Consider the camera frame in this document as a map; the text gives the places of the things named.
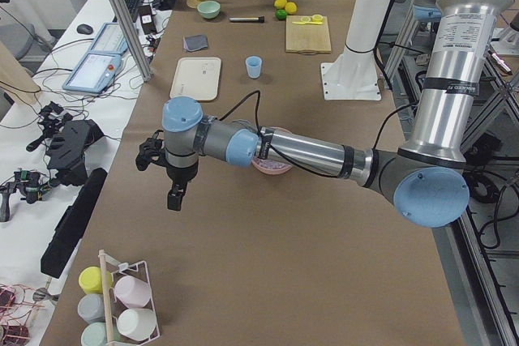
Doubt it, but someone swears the black camera cable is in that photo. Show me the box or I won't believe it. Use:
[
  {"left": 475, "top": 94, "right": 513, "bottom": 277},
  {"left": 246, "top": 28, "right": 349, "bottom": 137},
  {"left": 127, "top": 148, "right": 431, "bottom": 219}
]
[{"left": 221, "top": 90, "right": 421, "bottom": 179}]

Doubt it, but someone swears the light blue plastic cup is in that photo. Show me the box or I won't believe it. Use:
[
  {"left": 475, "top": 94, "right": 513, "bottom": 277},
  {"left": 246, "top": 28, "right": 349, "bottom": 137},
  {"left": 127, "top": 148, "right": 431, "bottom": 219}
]
[{"left": 245, "top": 56, "right": 263, "bottom": 79}]

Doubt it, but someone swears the black computer mouse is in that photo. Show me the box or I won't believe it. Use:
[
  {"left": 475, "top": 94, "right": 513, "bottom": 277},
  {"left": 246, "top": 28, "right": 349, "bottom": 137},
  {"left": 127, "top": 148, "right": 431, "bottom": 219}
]
[{"left": 76, "top": 23, "right": 94, "bottom": 35}]

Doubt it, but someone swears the wooden cutting board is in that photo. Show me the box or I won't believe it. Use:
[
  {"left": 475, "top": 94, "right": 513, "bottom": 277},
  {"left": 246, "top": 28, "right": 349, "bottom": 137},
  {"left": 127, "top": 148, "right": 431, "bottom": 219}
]
[{"left": 285, "top": 15, "right": 332, "bottom": 54}]

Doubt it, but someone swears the yellow cup in rack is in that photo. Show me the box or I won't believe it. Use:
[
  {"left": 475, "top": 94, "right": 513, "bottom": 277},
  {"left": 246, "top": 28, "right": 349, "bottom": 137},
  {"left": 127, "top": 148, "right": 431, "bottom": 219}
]
[{"left": 78, "top": 266, "right": 102, "bottom": 294}]

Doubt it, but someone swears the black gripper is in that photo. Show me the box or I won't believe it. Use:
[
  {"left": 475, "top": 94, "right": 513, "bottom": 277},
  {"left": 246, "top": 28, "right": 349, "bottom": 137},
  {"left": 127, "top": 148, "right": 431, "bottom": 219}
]
[{"left": 135, "top": 130, "right": 199, "bottom": 211}]

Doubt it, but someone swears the steel muddler black tip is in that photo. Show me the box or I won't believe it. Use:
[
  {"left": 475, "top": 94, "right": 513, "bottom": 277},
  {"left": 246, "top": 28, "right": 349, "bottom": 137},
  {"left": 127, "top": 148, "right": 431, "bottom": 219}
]
[{"left": 229, "top": 15, "right": 265, "bottom": 23}]

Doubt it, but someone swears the teach pendant tablet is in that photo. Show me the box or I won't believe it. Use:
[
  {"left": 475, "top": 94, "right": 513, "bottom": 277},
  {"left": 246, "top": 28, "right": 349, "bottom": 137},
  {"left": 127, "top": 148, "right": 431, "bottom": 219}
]
[
  {"left": 90, "top": 22, "right": 128, "bottom": 55},
  {"left": 62, "top": 53, "right": 122, "bottom": 95}
]

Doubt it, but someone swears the pink cup in rack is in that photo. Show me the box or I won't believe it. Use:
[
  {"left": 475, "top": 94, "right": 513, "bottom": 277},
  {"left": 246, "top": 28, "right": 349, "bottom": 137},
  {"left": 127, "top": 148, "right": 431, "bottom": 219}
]
[{"left": 114, "top": 276, "right": 152, "bottom": 308}]

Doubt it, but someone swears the yellow lemon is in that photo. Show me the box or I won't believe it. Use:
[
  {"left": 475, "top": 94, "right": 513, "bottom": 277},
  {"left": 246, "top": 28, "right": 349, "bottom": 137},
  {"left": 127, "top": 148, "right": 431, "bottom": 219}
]
[
  {"left": 273, "top": 0, "right": 288, "bottom": 10},
  {"left": 284, "top": 2, "right": 298, "bottom": 15}
]

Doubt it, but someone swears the green lime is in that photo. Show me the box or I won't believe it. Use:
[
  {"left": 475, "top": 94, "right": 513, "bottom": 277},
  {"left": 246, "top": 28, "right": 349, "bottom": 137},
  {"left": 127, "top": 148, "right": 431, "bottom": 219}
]
[{"left": 275, "top": 9, "right": 288, "bottom": 21}]

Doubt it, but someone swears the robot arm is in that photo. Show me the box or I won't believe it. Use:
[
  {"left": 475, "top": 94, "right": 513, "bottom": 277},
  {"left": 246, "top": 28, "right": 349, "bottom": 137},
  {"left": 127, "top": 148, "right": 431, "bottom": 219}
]
[{"left": 135, "top": 0, "right": 514, "bottom": 228}]

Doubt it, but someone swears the pink bowl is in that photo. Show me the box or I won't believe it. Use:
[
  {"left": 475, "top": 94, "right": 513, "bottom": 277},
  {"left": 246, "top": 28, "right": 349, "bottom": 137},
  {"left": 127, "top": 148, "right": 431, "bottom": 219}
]
[{"left": 251, "top": 126, "right": 293, "bottom": 177}]

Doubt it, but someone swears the cream rabbit tray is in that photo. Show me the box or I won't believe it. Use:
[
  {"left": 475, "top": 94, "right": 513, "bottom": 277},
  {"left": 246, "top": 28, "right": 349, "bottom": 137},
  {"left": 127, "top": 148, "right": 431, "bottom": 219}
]
[{"left": 169, "top": 57, "right": 221, "bottom": 101}]

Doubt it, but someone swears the aluminium frame post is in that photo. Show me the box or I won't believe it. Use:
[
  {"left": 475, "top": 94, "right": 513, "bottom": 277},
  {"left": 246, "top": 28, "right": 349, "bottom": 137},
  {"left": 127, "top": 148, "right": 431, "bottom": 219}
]
[{"left": 109, "top": 0, "right": 152, "bottom": 83}]

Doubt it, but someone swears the grey cup in rack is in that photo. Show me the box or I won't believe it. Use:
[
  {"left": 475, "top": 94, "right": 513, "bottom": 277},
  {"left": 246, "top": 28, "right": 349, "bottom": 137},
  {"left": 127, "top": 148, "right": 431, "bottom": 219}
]
[{"left": 77, "top": 293, "right": 105, "bottom": 324}]

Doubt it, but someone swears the yellow plastic knife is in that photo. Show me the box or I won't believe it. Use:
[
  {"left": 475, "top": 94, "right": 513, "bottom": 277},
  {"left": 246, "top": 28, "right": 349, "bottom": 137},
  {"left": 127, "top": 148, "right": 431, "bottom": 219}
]
[{"left": 291, "top": 20, "right": 314, "bottom": 25}]

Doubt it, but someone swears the white cup rack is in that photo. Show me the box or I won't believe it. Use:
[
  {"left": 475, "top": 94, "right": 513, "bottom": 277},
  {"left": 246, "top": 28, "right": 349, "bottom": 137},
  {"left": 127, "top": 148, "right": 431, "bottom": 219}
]
[{"left": 98, "top": 250, "right": 161, "bottom": 345}]

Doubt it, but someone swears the green cup in rack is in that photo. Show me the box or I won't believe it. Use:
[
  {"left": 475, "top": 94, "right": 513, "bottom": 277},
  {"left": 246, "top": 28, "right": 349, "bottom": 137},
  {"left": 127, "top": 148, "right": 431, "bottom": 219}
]
[{"left": 80, "top": 323, "right": 108, "bottom": 346}]

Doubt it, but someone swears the mint green bowl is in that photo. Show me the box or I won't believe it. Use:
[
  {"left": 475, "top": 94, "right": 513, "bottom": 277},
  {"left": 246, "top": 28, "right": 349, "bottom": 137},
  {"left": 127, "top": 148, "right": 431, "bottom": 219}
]
[{"left": 197, "top": 0, "right": 221, "bottom": 19}]

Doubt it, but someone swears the clear ice cubes pile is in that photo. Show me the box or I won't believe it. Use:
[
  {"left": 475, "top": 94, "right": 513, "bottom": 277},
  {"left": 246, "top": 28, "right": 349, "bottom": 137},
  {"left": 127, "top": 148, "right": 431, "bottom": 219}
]
[{"left": 253, "top": 159, "right": 291, "bottom": 173}]

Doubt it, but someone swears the grey folded cloth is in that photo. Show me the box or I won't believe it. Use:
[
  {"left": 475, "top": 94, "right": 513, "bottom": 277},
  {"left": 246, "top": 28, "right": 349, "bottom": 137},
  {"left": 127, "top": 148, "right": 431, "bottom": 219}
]
[{"left": 183, "top": 34, "right": 208, "bottom": 53}]

